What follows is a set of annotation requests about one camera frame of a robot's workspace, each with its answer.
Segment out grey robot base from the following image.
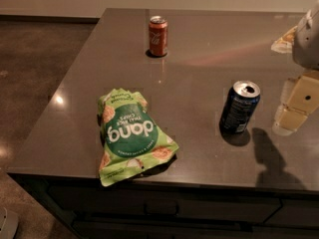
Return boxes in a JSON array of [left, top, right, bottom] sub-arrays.
[[0, 207, 19, 239]]

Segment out blue pepsi can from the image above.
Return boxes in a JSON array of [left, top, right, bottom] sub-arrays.
[[219, 81, 260, 133]]

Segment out pale snack packet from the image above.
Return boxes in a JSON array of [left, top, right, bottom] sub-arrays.
[[271, 26, 297, 54]]

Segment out dark cabinet drawers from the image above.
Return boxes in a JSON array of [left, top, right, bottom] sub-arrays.
[[10, 173, 319, 239]]

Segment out green rice chip bag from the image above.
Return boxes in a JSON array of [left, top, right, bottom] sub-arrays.
[[98, 89, 179, 187]]

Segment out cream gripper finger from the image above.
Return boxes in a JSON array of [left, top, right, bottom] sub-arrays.
[[280, 79, 297, 104], [274, 74, 319, 132]]

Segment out red coca-cola can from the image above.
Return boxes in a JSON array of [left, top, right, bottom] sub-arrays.
[[149, 16, 168, 57]]

